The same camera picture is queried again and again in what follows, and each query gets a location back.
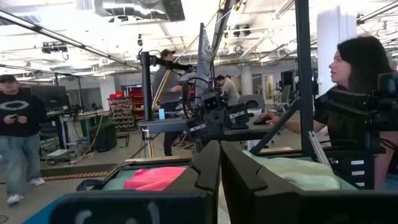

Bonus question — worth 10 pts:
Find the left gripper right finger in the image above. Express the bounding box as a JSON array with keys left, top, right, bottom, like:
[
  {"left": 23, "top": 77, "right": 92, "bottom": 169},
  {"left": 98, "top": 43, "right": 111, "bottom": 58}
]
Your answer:
[{"left": 220, "top": 141, "right": 398, "bottom": 224}]

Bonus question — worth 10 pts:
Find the black aluminium rig frame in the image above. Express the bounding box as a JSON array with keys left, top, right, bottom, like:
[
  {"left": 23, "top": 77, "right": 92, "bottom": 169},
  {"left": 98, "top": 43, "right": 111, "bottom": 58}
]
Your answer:
[{"left": 102, "top": 0, "right": 386, "bottom": 175}]

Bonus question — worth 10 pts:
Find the red parts bin shelf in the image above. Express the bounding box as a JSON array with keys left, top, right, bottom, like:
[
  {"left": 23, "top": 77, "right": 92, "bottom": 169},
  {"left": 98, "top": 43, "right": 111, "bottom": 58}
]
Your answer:
[{"left": 108, "top": 90, "right": 146, "bottom": 132}]

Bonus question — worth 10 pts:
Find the pale green microfiber towel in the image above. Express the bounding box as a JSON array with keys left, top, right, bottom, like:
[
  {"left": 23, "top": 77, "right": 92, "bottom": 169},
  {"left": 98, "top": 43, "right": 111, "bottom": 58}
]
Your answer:
[{"left": 242, "top": 151, "right": 342, "bottom": 191}]

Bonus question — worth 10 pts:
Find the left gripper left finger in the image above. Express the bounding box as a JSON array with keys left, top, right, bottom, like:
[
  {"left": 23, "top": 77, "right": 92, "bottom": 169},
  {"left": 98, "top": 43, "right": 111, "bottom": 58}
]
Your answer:
[{"left": 49, "top": 139, "right": 221, "bottom": 224}]

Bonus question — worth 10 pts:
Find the grey side desk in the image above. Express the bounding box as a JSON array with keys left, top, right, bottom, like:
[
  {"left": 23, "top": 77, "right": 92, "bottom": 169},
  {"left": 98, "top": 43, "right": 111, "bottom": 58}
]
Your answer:
[{"left": 138, "top": 115, "right": 282, "bottom": 143}]

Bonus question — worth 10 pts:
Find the green workbench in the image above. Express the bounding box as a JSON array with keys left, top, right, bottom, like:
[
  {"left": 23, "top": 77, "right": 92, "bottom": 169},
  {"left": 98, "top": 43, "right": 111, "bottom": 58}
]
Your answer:
[{"left": 58, "top": 110, "right": 118, "bottom": 153}]

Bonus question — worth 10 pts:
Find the silver ceiling duct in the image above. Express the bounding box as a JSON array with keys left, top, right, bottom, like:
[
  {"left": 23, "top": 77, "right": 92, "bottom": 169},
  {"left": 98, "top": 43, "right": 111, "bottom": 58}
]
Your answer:
[{"left": 93, "top": 0, "right": 187, "bottom": 23}]

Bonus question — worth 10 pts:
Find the yellow strap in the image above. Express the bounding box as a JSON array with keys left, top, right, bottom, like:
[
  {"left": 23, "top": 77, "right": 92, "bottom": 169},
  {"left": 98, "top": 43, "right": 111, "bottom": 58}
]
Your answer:
[{"left": 150, "top": 0, "right": 228, "bottom": 156}]

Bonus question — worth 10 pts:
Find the white building column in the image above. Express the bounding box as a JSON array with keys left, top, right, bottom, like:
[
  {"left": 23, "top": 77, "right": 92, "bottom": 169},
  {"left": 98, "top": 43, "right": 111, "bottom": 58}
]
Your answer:
[{"left": 317, "top": 5, "right": 358, "bottom": 95}]

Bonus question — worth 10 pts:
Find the black ceiling fixture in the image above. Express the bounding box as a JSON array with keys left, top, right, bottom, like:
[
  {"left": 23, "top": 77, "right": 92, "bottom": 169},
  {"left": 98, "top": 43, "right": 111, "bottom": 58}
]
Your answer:
[{"left": 40, "top": 40, "right": 69, "bottom": 62}]

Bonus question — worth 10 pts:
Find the black stand post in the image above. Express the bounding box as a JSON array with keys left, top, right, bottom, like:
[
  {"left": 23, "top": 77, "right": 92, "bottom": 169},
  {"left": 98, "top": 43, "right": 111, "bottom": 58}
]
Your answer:
[{"left": 137, "top": 50, "right": 194, "bottom": 123}]

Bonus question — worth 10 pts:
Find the person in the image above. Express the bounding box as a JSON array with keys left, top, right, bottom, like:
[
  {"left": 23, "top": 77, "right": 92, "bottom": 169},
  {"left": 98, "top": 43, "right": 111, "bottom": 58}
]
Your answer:
[
  {"left": 0, "top": 74, "right": 48, "bottom": 207},
  {"left": 151, "top": 49, "right": 185, "bottom": 157},
  {"left": 215, "top": 74, "right": 241, "bottom": 107},
  {"left": 260, "top": 35, "right": 398, "bottom": 191}
]

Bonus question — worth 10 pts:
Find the long ceiling light bar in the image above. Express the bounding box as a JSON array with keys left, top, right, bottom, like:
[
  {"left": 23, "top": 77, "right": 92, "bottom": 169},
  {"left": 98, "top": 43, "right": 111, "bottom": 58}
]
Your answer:
[{"left": 0, "top": 9, "right": 141, "bottom": 71}]

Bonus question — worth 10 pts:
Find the black device with label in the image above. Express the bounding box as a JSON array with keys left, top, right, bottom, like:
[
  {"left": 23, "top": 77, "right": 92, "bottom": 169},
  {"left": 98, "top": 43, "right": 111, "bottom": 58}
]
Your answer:
[{"left": 182, "top": 77, "right": 251, "bottom": 146}]

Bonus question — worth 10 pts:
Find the dark flat monitor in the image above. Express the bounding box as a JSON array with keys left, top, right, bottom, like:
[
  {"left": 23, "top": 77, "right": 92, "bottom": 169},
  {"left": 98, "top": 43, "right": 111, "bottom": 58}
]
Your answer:
[{"left": 29, "top": 85, "right": 71, "bottom": 113}]

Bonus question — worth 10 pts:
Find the pink microfiber towel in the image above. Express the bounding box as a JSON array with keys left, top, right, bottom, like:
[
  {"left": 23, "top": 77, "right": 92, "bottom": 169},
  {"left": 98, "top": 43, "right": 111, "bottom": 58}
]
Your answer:
[{"left": 123, "top": 166, "right": 188, "bottom": 192}]

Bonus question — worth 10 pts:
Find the grey monitor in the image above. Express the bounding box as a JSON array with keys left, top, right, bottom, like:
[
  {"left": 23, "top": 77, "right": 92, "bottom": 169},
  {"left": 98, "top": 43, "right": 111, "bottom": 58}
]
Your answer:
[{"left": 195, "top": 22, "right": 215, "bottom": 105}]

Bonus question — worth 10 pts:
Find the striped floor cable cover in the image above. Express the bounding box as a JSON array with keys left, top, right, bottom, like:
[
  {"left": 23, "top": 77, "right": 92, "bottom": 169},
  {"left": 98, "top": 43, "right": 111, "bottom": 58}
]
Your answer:
[{"left": 42, "top": 170, "right": 111, "bottom": 182}]

